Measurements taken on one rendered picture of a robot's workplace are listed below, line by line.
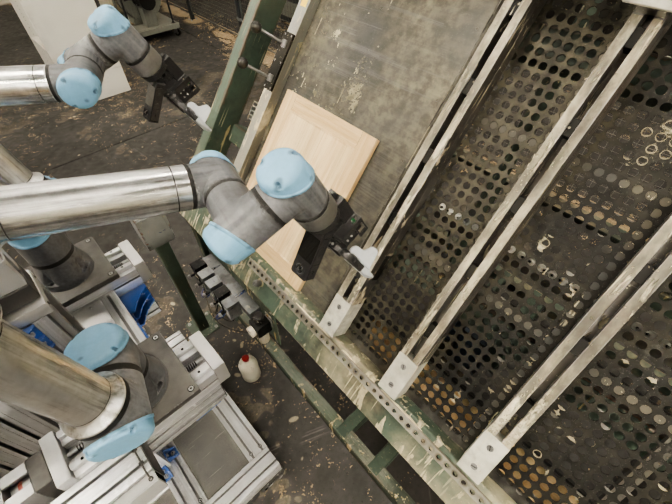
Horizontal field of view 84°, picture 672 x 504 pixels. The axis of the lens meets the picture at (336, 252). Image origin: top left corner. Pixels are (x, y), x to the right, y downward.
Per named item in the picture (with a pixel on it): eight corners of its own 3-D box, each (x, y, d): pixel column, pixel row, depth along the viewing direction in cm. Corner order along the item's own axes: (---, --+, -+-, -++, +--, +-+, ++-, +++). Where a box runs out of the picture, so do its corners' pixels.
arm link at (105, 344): (141, 337, 91) (117, 306, 81) (153, 384, 83) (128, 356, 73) (87, 360, 87) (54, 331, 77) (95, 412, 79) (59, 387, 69)
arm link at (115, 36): (81, 17, 86) (110, -5, 85) (121, 55, 96) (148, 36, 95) (83, 35, 82) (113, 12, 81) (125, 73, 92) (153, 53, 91)
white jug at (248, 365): (239, 373, 203) (231, 356, 188) (254, 362, 207) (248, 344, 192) (249, 387, 198) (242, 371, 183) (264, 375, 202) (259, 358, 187)
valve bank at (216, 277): (190, 289, 170) (172, 254, 152) (218, 272, 176) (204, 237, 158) (251, 367, 145) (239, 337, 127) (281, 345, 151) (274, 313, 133)
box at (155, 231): (139, 238, 166) (122, 207, 153) (165, 225, 171) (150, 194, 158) (151, 253, 160) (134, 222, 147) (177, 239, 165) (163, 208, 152)
